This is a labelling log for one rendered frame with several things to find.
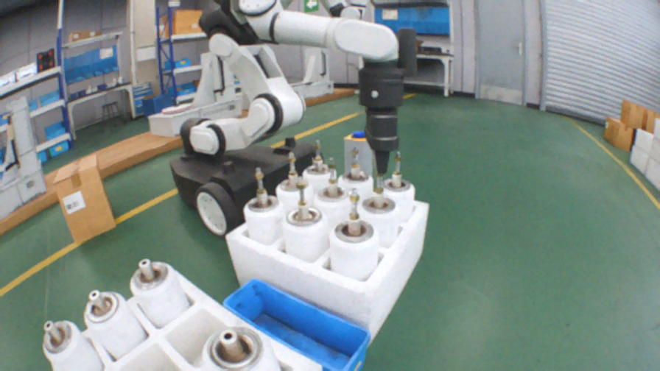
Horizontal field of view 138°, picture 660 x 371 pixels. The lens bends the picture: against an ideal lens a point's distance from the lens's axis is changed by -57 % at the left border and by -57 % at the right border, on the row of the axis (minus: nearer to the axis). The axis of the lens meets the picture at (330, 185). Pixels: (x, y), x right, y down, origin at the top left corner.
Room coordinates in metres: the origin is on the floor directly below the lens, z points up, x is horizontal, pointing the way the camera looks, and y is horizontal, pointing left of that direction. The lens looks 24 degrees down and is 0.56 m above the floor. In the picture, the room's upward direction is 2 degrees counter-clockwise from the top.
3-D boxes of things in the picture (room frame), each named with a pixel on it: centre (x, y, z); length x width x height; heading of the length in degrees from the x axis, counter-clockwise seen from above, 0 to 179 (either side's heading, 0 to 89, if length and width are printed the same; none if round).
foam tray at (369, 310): (0.62, -0.01, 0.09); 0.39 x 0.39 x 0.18; 57
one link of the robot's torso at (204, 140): (1.21, 0.49, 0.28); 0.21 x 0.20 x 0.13; 57
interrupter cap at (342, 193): (0.62, -0.01, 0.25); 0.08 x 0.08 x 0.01
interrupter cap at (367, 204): (0.56, -0.11, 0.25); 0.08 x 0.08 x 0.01
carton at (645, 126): (1.76, -4.01, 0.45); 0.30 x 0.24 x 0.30; 145
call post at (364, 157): (0.91, -0.10, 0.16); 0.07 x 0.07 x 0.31; 57
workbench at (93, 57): (4.28, 4.33, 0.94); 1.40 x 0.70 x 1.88; 147
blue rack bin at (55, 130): (2.96, 4.25, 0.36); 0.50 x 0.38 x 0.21; 57
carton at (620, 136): (2.01, -3.57, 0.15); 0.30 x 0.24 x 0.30; 146
